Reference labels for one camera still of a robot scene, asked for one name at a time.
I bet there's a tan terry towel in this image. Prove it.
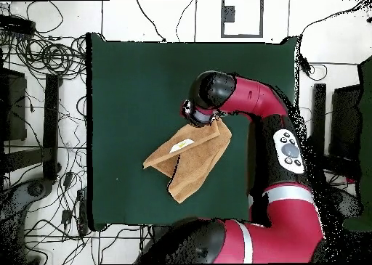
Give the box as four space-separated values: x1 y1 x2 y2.
142 118 233 204

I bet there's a dark green table cloth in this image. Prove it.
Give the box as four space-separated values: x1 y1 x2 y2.
86 32 299 232

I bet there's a black power adapter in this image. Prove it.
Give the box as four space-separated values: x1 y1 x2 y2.
60 208 73 227
62 171 75 189

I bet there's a black stand foot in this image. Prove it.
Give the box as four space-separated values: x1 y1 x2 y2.
308 83 361 186
3 73 62 181

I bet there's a dark grey stand base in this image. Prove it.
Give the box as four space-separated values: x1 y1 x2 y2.
0 177 54 264
328 186 363 222

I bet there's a black box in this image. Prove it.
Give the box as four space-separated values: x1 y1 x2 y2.
329 83 363 161
0 67 28 142

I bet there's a green cloth covered table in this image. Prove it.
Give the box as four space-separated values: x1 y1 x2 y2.
342 54 372 233

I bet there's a black power strip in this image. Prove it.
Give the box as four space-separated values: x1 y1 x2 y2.
0 14 36 36

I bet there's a thin black cable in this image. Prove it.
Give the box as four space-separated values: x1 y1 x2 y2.
135 0 168 43

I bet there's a grey floor hatch frame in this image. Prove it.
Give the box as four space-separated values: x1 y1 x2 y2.
219 0 264 38

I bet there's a black cable with plug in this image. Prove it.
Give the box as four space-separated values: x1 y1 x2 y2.
297 0 372 81

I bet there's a coiled black cable bundle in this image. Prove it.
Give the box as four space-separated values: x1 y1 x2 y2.
11 33 87 81

